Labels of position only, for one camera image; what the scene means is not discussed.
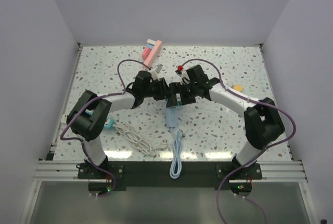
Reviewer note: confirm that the teal power strip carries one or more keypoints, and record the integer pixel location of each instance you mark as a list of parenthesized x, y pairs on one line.
[(109, 122)]

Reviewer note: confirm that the pink power strip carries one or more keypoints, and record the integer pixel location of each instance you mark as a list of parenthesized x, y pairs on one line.
[(153, 54)]

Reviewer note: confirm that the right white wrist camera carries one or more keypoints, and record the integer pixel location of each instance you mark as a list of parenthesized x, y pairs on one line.
[(181, 72)]

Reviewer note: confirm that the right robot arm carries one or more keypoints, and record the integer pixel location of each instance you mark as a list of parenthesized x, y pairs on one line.
[(263, 123)]

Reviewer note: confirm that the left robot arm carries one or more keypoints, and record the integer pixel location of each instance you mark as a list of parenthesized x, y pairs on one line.
[(88, 116)]

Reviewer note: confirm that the light blue plug adapter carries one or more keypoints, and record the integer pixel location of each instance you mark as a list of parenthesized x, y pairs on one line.
[(179, 103)]

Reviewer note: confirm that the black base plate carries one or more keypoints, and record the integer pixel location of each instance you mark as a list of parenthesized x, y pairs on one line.
[(118, 176)]

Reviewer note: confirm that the yellow plug adapter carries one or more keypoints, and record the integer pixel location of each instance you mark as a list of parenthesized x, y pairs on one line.
[(238, 88)]

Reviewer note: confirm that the red pink plug adapter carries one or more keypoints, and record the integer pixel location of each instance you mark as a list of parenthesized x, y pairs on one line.
[(146, 53)]

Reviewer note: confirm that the blue power strip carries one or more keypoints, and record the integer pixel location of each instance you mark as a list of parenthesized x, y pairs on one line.
[(171, 117)]

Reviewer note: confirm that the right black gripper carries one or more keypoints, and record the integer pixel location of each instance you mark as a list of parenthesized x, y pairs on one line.
[(176, 88)]

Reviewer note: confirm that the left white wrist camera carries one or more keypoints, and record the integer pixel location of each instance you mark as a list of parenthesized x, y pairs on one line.
[(155, 72)]

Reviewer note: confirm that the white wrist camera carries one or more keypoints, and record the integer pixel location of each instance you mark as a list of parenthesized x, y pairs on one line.
[(181, 72), (155, 72)]

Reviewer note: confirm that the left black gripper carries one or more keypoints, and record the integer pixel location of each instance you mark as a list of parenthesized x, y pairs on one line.
[(164, 90)]

